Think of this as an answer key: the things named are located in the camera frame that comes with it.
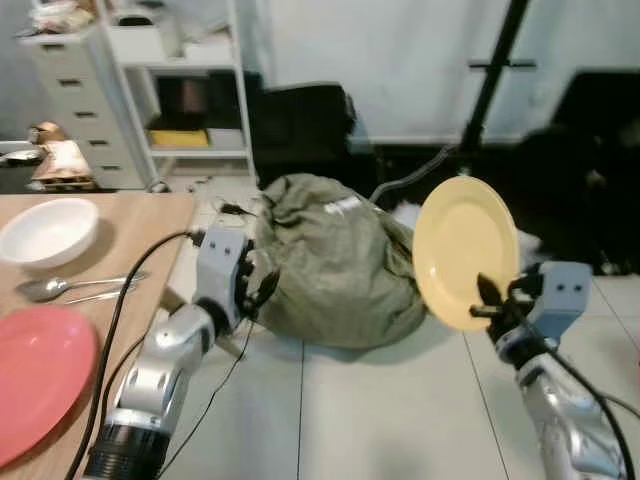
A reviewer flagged long steel spoon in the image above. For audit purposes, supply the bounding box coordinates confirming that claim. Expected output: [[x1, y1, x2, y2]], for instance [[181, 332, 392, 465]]
[[14, 271, 152, 304]]

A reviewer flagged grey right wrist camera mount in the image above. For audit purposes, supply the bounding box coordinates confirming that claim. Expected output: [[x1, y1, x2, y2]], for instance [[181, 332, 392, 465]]
[[526, 261, 595, 347]]

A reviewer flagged white plastic bag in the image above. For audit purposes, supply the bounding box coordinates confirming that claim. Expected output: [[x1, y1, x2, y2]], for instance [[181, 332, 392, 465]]
[[384, 199, 432, 243]]

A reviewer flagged white drawer cabinet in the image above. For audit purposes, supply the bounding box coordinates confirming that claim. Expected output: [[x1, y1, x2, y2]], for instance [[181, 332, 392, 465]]
[[17, 24, 152, 192]]

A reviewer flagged small black bag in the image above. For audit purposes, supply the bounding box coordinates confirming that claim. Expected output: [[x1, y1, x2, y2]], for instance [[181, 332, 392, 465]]
[[244, 82, 357, 167]]

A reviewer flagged white storage box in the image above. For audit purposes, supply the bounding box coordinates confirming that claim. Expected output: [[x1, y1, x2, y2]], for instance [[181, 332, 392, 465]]
[[107, 12, 183, 63]]

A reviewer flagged white round bowl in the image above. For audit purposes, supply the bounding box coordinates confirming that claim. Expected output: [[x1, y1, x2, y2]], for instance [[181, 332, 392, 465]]
[[0, 197, 102, 272]]

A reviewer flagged green woven sack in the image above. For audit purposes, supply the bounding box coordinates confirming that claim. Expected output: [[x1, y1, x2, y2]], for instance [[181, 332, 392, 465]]
[[251, 172, 430, 351]]

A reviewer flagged large black bag pile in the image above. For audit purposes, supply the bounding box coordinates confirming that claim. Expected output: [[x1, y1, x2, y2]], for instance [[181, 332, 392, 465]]
[[500, 69, 640, 277]]

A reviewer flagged flat yellow box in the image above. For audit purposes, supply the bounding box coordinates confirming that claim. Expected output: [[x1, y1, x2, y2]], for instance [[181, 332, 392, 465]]
[[147, 127, 212, 150]]

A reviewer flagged black tripod stand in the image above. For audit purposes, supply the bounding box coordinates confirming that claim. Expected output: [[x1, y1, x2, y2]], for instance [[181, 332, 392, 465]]
[[459, 0, 532, 153]]

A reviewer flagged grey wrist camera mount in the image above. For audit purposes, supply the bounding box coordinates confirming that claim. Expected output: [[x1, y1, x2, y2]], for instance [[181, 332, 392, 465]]
[[526, 261, 595, 347], [192, 225, 252, 333]]

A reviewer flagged yellow round plate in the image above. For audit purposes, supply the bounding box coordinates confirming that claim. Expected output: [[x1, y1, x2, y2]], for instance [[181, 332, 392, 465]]
[[411, 175, 522, 333]]

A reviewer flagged pink round plate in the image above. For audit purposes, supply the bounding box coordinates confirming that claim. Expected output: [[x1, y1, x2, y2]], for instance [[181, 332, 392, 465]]
[[0, 305, 100, 470]]

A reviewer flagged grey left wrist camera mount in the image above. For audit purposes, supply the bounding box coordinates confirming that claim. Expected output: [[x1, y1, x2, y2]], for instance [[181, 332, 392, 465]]
[[192, 225, 252, 333]]

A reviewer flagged long steel fork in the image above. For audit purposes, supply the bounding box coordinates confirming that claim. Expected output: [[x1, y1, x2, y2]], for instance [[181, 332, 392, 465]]
[[62, 284, 142, 307]]

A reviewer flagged white open shelf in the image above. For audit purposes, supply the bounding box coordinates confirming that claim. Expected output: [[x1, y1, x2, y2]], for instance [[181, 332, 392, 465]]
[[99, 0, 260, 192]]

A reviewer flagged thin black floor cable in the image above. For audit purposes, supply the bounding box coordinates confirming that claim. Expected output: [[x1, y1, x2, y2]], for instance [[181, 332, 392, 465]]
[[158, 328, 257, 473]]

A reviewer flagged light wooden table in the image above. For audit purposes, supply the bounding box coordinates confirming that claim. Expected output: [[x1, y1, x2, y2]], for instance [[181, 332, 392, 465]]
[[0, 192, 199, 480]]

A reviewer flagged brown and white figurine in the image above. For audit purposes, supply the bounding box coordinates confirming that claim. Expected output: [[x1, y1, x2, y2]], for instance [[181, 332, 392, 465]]
[[27, 121, 100, 192]]

